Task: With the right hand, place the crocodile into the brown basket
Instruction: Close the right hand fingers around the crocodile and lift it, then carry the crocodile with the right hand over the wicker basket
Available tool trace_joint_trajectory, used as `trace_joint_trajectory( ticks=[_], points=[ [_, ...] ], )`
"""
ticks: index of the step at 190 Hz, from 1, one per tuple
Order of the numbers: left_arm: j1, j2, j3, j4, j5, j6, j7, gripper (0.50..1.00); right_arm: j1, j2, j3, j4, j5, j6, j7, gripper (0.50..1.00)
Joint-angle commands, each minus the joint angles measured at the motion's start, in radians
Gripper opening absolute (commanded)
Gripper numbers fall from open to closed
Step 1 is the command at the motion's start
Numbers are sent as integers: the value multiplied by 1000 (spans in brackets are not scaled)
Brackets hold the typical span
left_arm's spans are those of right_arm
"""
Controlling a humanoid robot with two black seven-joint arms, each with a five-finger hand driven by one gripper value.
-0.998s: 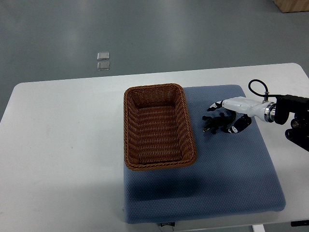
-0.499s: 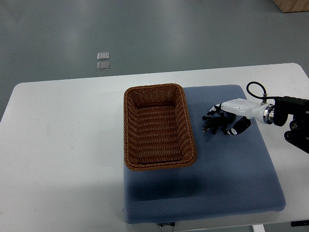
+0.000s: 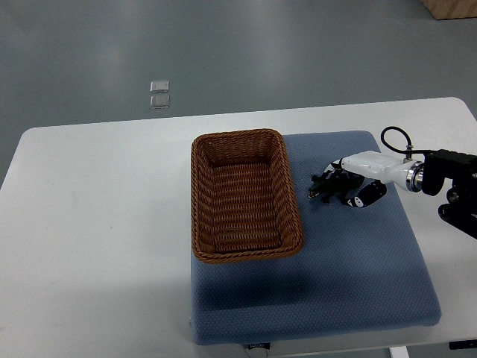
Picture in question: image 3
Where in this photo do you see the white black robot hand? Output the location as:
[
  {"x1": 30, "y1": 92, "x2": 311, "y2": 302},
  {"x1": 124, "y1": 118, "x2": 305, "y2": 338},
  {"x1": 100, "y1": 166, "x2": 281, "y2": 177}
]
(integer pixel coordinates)
[{"x1": 322, "y1": 151, "x2": 423, "y2": 208}]

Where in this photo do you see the dark toy crocodile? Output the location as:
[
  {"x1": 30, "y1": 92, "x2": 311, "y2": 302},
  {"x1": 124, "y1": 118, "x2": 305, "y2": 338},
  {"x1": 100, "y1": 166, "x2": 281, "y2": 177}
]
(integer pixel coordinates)
[{"x1": 308, "y1": 169, "x2": 364, "y2": 204}]

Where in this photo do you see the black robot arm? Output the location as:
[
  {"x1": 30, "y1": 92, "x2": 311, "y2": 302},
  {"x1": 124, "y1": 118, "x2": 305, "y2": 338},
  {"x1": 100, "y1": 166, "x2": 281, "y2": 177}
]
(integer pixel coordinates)
[{"x1": 421, "y1": 149, "x2": 476, "y2": 238}]

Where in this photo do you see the brown wicker basket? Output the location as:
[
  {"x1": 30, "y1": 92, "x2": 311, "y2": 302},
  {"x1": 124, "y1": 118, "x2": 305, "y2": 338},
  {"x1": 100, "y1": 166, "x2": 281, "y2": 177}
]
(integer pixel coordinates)
[{"x1": 191, "y1": 129, "x2": 304, "y2": 264}]

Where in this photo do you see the blue foam cushion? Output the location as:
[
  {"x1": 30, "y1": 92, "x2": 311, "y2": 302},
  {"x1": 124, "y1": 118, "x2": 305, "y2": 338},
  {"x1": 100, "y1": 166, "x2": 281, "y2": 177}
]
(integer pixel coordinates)
[{"x1": 191, "y1": 131, "x2": 441, "y2": 345}]

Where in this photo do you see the wooden box corner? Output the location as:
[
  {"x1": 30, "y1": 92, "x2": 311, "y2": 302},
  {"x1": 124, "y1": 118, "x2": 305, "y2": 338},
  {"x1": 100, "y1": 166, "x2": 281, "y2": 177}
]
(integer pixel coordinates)
[{"x1": 421, "y1": 0, "x2": 476, "y2": 20}]

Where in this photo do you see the white table leg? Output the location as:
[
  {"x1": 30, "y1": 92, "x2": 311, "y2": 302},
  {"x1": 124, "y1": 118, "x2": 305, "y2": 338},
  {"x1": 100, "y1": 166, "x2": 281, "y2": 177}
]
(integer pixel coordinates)
[{"x1": 389, "y1": 346, "x2": 410, "y2": 358}]

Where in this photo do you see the black table control panel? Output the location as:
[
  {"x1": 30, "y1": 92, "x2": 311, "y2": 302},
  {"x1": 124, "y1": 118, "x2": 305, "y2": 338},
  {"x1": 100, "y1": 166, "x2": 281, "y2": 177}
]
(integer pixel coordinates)
[{"x1": 449, "y1": 339, "x2": 477, "y2": 350}]

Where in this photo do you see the lower floor socket plate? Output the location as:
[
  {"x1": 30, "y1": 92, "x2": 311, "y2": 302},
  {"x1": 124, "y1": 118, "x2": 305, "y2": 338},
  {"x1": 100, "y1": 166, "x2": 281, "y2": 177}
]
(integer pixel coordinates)
[{"x1": 150, "y1": 94, "x2": 170, "y2": 109}]

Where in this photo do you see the floor socket plate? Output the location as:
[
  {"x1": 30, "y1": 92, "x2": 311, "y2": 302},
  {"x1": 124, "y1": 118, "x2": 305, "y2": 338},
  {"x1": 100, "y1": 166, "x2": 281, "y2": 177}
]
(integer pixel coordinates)
[
  {"x1": 150, "y1": 80, "x2": 169, "y2": 93},
  {"x1": 150, "y1": 94, "x2": 170, "y2": 109}
]

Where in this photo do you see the upper floor socket plate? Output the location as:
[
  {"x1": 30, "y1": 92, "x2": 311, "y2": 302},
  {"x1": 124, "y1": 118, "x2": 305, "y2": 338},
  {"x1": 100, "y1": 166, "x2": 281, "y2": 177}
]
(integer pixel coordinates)
[{"x1": 150, "y1": 80, "x2": 169, "y2": 93}]

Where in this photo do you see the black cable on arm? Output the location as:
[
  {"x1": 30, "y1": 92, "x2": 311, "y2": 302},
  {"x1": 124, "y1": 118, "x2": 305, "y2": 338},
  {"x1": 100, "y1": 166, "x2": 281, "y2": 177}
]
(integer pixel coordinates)
[{"x1": 380, "y1": 126, "x2": 433, "y2": 162}]

